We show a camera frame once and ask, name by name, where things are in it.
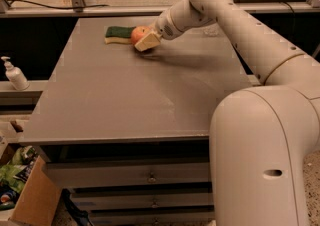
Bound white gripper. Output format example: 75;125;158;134
134;9;183;52

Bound red yellow apple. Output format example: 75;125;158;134
131;26;150;45

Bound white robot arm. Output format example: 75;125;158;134
135;0;320;226

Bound green yellow sponge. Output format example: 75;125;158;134
105;26;134;44

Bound grey drawer cabinet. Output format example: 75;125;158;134
21;18;250;226

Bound white pump dispenser bottle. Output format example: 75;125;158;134
1;56;29;91

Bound green snack bags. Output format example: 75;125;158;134
0;146;38;210

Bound brown cardboard box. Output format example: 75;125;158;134
0;157;61;226

